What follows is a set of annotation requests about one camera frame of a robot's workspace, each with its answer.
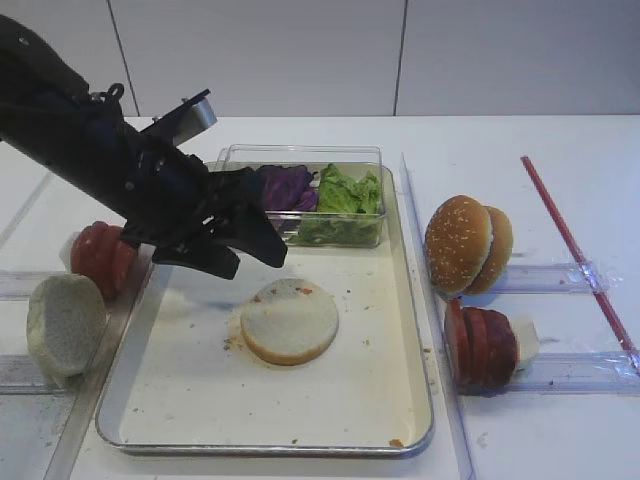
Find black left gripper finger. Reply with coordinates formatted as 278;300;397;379
152;239;240;280
209;167;288;268

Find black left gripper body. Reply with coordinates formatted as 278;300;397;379
123;135;217;249

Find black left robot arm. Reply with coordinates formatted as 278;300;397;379
1;17;287;279

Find left tomato slice stack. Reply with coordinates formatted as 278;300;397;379
70;221;138;300

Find green lettuce leaves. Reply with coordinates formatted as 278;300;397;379
289;164;382;247

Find dark red meat patties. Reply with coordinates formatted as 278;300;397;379
462;307;519;388

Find purple cabbage leaf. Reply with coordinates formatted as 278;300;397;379
257;165;319;213

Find clear plastic container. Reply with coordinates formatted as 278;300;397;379
214;144;386;248

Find metal baking tray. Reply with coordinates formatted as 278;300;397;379
95;172;434;457

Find clear upper left holder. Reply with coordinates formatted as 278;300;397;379
0;270;60;301

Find clear holder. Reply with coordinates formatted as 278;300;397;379
509;351;639;394
0;355;77;395
0;270;60;301
491;262;609;294

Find sesame bun top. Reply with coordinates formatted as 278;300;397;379
425;195;492;296

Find clear lower left holder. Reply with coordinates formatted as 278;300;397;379
0;355;77;395

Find plain bun behind sesame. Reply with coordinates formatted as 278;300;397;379
465;206;514;295

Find clear upper right holder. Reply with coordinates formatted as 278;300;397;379
491;262;609;294

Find clear lower right holder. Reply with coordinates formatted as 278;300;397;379
509;351;639;394

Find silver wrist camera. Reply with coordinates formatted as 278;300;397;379
141;89;217;147

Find clear far left rail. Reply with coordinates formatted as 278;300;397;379
0;172;53;247

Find clear rail left of tray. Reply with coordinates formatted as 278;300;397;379
43;246;153;480

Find clear rail of tray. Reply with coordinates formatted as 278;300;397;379
43;246;153;480
399;153;476;479

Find clear rail right of tray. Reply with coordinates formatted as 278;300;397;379
399;153;476;479

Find red straw rail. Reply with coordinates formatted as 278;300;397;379
520;155;639;375

